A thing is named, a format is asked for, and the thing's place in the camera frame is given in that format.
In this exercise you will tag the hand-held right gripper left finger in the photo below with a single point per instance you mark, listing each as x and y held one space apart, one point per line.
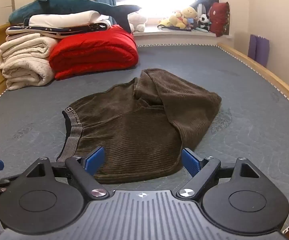
94 160

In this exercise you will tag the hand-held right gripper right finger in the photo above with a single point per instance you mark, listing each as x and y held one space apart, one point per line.
191 161

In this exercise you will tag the red folded blanket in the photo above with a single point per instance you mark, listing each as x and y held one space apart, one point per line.
94 52

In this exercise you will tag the cream folded fleece blanket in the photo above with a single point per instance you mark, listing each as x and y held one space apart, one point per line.
24 60

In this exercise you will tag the purple foam mat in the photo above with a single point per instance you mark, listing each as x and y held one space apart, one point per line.
259 48

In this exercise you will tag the navy star-print folded blanket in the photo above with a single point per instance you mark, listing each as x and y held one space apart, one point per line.
59 29

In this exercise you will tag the panda plush toy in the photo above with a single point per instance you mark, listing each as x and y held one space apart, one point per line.
204 21

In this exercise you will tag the dark red cushion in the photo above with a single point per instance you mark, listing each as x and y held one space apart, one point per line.
219 20

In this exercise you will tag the white folded quilt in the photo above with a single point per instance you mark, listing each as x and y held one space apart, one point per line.
67 18

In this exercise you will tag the yellow bear plush toy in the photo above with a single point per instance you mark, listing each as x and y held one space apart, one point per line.
184 16

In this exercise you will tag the white plush toy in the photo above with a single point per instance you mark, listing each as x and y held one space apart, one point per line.
137 21

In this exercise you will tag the blue shark plush toy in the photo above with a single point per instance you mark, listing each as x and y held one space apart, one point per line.
67 5

